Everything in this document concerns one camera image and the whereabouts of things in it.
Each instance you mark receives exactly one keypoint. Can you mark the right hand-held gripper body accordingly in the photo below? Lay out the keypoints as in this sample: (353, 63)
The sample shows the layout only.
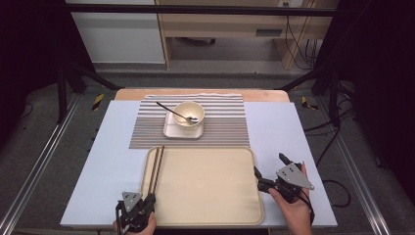
(293, 178)

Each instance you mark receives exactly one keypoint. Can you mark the striped placemat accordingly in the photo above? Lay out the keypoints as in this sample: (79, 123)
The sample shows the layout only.
(225, 127)

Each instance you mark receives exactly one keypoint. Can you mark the yellow black tape marker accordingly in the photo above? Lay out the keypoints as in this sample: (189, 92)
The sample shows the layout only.
(305, 102)
(98, 101)

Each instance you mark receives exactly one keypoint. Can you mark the black metal stand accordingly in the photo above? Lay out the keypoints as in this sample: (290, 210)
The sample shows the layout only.
(62, 94)
(333, 98)

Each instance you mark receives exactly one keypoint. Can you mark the white wall socket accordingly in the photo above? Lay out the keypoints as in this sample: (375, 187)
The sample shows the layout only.
(292, 3)

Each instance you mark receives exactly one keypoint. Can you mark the person's right hand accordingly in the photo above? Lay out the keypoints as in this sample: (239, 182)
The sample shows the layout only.
(297, 213)

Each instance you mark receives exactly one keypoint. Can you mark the white cabinet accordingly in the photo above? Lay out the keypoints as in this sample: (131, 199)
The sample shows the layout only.
(120, 36)

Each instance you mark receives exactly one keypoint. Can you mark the cream bowl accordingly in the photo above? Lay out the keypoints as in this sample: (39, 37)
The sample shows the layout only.
(187, 125)

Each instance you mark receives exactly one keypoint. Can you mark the metal spoon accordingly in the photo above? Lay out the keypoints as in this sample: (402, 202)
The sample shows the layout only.
(193, 119)

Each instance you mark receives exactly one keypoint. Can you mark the white square plate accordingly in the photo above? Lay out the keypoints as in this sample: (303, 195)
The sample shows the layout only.
(177, 133)

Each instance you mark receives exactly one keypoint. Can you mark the black curtain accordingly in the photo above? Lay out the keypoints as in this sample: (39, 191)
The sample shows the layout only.
(381, 81)
(29, 49)

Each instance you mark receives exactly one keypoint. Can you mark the light wooden desk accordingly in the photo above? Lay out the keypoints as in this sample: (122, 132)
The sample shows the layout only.
(221, 24)

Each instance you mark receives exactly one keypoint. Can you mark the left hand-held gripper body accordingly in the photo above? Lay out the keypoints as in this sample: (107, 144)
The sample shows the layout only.
(132, 199)

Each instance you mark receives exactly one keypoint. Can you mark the aluminium floor rail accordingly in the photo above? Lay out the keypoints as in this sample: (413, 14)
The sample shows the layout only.
(359, 182)
(36, 169)

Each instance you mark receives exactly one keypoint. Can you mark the black horizontal frame bar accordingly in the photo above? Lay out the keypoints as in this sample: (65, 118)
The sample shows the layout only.
(195, 9)

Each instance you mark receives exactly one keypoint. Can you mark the beige plastic tray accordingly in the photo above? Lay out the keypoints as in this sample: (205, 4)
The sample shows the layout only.
(208, 186)

